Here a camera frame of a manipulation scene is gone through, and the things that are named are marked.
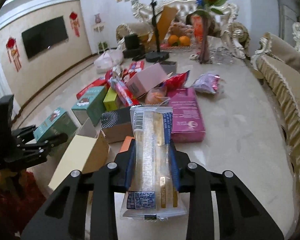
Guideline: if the white side table vase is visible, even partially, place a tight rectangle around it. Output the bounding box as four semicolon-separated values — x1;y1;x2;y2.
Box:
91;13;111;54

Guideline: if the orange box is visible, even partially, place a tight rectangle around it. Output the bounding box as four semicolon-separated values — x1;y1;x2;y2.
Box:
119;136;134;153

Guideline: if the red snack bag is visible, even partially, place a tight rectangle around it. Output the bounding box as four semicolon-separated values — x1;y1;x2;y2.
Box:
164;70;190;91

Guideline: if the red toothpaste box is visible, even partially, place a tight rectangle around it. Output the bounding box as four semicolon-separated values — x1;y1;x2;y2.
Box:
76;77;109;99

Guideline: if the purple foil snack bag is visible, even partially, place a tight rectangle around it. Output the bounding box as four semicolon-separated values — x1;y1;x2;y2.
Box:
191;72;220;94

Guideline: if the wall mounted black television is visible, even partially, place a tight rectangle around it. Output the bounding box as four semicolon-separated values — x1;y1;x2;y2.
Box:
21;16;68;60

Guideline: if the pink cardboard box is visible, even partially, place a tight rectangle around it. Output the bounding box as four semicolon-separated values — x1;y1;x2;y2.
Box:
126;63;169;98

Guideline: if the rose vase bouquet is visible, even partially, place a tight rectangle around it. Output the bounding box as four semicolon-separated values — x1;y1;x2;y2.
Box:
193;0;238;63

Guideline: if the black dotted box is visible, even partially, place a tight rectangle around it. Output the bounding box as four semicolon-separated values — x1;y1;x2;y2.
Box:
101;107;133;144

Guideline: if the red chinese knot decoration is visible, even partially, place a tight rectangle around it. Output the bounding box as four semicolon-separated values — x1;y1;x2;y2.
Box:
69;11;80;37

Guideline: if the magenta flat box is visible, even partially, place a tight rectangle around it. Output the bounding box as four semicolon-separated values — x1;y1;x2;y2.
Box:
167;88;206;143

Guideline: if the cream box silver end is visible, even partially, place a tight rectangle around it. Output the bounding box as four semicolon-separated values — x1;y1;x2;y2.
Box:
48;119;109;191

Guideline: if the beige fringed sofa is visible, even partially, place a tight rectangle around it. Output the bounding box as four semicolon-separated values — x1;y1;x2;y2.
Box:
251;22;300;227

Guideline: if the lime green small box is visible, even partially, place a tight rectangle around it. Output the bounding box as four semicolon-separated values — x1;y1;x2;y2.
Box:
103;87;121;111

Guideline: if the ornate cream coffee table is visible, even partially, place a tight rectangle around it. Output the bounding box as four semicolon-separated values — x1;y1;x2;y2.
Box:
14;36;300;240

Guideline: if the orange pastry clear packet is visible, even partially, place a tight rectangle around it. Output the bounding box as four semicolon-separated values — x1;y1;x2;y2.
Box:
145;86;170;105

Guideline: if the red fuzzy left sleeve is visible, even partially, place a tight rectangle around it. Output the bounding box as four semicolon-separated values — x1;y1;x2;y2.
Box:
0;170;46;239

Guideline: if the red blue long wrapper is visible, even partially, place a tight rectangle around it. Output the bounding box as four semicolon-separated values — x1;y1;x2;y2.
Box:
108;77;140;107

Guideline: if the red blue glove box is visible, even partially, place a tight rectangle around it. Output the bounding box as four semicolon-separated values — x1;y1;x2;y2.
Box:
122;60;145;79

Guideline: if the teal green carton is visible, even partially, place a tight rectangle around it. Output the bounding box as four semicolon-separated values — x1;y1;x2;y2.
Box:
33;107;77;142

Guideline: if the fruit plate with oranges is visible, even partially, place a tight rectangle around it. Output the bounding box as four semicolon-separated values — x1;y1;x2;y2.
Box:
160;21;194;49

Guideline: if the clear snack wrapper pack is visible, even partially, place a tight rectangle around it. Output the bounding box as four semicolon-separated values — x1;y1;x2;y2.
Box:
120;106;187;220

